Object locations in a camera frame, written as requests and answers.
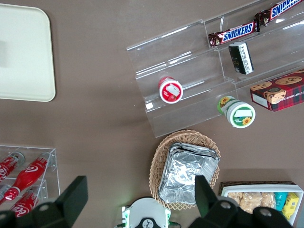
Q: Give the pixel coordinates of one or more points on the teal snack packet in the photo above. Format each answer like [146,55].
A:
[281,200]

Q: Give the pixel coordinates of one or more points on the wrapped oat bars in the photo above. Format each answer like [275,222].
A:
[251,200]

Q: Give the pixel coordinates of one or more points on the clear acrylic bottle rack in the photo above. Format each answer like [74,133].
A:
[51,166]

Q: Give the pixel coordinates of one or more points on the yellow snack packet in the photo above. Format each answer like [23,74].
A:
[291,205]

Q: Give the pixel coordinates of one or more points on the red tartan cookie box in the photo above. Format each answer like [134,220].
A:
[280,92]

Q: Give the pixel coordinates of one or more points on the stack of foil trays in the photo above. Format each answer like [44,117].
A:
[185,171]

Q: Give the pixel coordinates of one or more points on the white snack bin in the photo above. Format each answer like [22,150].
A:
[261,188]

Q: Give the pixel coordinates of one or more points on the red cola bottle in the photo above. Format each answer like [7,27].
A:
[25,204]
[28,174]
[6,168]

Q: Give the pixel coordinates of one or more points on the clear acrylic tiered shelf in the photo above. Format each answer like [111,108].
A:
[190,59]

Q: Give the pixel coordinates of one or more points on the tan wicker basket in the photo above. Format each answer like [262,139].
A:
[159,152]

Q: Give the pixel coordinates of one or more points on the dark brown woven basket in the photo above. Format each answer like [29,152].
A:
[256,183]

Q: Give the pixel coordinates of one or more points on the cream plastic tray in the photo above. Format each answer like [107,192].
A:
[26,54]

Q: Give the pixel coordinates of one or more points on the green sunflower yogurt cup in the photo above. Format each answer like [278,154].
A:
[240,115]

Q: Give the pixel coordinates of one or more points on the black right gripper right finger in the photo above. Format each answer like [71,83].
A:
[204,194]

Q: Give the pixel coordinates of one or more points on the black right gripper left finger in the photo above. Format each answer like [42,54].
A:
[71,197]

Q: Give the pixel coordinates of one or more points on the Snickers chocolate bar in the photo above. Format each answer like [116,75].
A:
[280,9]
[235,33]

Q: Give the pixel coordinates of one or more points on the red strawberry yogurt cup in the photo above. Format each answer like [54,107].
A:
[171,91]

